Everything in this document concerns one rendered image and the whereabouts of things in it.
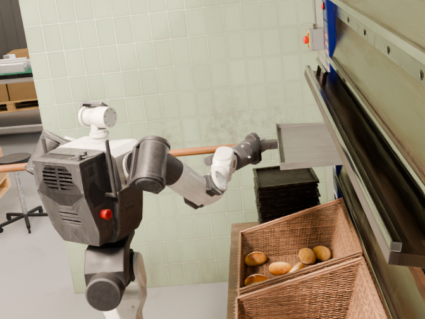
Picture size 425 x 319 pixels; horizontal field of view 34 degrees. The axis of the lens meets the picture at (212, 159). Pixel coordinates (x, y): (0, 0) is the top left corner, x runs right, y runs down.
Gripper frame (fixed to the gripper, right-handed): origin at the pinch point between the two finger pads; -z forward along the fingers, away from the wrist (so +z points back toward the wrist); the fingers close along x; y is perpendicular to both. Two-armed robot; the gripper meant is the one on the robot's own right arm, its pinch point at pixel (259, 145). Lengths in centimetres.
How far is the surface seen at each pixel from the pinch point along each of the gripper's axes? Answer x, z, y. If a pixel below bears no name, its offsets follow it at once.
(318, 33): -30, -89, -23
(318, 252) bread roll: 56, -28, 6
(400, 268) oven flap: 16, 44, 77
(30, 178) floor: 119, -167, -402
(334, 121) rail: -24, 40, 57
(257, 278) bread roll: 56, 5, -4
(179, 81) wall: -7, -73, -105
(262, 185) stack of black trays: 29.9, -30.1, -22.8
